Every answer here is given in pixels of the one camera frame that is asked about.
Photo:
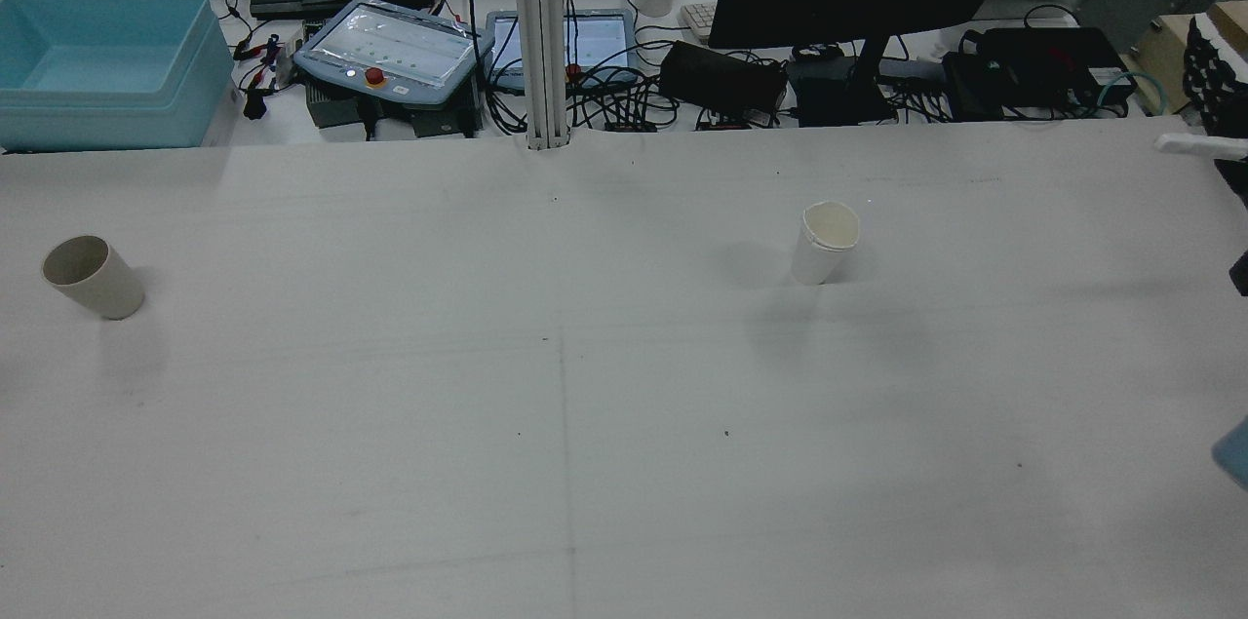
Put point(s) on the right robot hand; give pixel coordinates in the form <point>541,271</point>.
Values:
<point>1199,147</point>

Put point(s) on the white paper cup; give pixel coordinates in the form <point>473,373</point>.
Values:
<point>819,253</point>

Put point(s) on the beige plastic cup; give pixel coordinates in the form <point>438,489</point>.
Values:
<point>97,283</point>

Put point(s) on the black perforated crate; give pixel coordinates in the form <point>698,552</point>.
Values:
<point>1219,83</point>

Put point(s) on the wooden box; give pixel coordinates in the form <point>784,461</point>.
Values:
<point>1165,63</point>

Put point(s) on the black electronics box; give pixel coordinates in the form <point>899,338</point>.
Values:
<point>1043,63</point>

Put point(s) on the black square box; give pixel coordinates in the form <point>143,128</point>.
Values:
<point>829,93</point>

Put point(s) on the black power brick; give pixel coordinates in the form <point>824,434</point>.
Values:
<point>721,78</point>

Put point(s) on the white keyboard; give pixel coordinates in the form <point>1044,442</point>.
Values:
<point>697,19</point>

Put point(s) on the grey teach pendant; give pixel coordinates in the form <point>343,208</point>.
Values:
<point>390,44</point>
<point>604,39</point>

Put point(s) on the light blue plastic bin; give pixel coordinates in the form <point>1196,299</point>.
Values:
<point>107,112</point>

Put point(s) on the aluminium extrusion post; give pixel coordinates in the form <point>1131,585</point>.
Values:
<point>538,34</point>

